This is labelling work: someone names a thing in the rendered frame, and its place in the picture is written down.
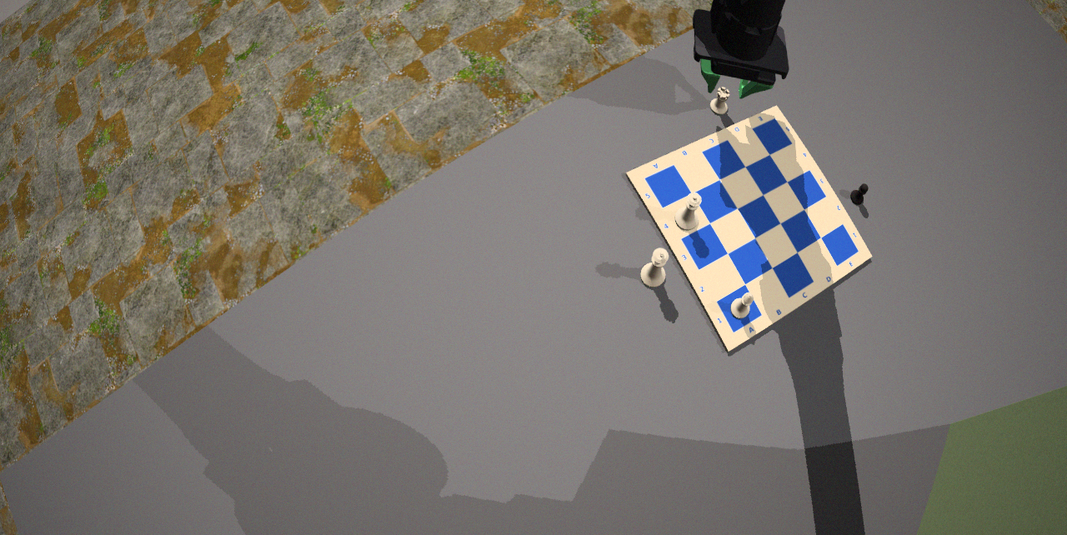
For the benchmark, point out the black pawn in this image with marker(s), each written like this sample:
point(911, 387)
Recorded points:
point(857, 195)

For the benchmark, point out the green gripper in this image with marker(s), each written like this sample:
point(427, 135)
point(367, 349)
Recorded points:
point(738, 51)

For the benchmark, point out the blue and cream chessboard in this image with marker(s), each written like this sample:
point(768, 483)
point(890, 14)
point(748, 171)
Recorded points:
point(769, 222)

